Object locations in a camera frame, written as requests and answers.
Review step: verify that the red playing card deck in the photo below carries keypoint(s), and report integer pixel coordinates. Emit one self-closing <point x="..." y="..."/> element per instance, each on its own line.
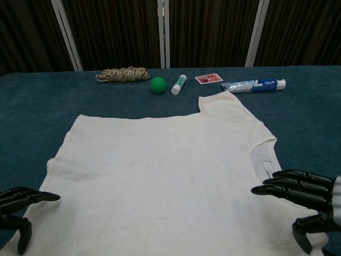
<point x="208" y="79"/>

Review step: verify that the blue white toothpaste tube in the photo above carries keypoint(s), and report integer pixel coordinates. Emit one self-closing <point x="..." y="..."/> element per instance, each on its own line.
<point x="255" y="86"/>

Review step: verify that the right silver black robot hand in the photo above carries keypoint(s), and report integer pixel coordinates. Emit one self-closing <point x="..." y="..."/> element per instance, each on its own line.
<point x="306" y="186"/>

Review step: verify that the white green glue stick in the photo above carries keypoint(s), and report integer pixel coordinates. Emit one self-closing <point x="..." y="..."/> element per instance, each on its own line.
<point x="178" y="84"/>

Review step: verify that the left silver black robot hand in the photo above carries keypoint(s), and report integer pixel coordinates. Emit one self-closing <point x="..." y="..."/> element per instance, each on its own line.
<point x="16" y="197"/>

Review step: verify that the white partition frame post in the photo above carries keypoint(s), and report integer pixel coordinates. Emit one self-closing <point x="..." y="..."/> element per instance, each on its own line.
<point x="68" y="37"/>
<point x="163" y="34"/>
<point x="256" y="34"/>

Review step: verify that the green ball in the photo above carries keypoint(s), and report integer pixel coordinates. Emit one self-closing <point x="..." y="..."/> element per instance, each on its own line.
<point x="158" y="84"/>

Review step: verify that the cream white T-shirt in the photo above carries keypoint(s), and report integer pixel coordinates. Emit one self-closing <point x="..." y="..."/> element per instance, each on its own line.
<point x="165" y="173"/>

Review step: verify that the dark teal table cloth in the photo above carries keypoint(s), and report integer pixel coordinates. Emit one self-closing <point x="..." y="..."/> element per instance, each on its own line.
<point x="40" y="106"/>

